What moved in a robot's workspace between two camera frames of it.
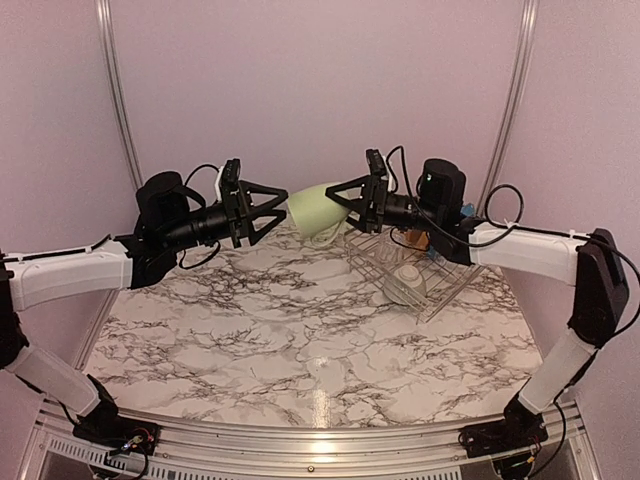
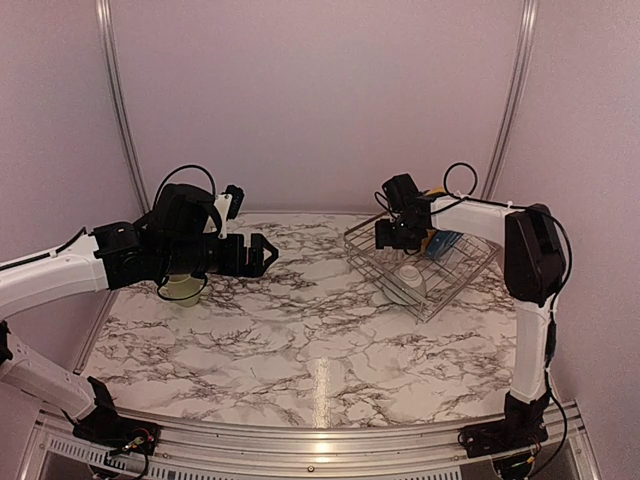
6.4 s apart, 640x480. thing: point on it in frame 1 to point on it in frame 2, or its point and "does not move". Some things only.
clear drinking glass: (389, 253) does not move
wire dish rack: (403, 267) does not move
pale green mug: (319, 216) to (180, 286)
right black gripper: (373, 190) to (383, 238)
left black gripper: (239, 211) to (236, 267)
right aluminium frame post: (526, 48) does not move
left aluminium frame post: (104, 14) does not move
